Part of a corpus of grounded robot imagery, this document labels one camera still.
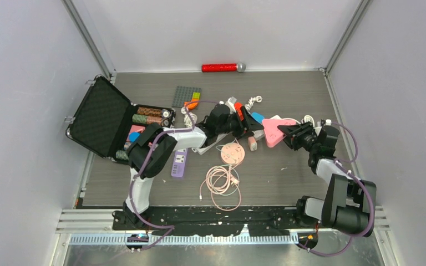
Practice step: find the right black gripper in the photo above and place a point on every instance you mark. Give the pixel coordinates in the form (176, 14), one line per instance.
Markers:
(294, 133)

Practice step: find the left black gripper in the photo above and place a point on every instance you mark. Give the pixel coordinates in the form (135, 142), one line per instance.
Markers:
(244, 131)

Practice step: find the blue adapter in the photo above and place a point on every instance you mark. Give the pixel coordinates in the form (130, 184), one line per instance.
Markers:
(257, 117)

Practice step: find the pink triangular power strip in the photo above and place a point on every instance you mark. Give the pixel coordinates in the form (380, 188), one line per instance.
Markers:
(273, 134)

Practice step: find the salmon pink charger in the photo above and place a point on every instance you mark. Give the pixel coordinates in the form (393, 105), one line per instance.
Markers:
(252, 143)

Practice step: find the red cube socket adapter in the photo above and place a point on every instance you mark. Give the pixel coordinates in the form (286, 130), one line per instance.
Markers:
(238, 107)

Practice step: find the white multicolour power strip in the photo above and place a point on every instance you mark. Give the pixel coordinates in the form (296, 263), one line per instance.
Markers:
(203, 150)

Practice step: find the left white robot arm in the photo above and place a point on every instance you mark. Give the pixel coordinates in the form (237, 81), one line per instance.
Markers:
(150, 152)

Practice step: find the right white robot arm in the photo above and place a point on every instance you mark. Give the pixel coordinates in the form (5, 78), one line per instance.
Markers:
(349, 202)

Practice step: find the white USB power strip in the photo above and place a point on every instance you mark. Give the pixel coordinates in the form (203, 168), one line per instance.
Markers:
(259, 134)

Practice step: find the pink round power socket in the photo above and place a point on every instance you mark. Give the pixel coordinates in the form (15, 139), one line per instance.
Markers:
(232, 153)

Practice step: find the red glitter microphone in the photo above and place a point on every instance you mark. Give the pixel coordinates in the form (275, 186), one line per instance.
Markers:
(229, 67)

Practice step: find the orange curved lego piece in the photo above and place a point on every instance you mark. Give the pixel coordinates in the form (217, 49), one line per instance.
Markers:
(192, 104)

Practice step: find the grey lego baseplate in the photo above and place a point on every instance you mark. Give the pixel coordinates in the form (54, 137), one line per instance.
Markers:
(184, 94)

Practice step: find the purple power strip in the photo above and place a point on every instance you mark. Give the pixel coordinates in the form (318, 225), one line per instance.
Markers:
(179, 163)

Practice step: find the black poker chip case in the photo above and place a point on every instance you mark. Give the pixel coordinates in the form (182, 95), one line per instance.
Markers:
(106, 118)

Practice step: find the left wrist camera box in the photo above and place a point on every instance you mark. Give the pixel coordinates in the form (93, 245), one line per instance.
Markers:
(230, 103)

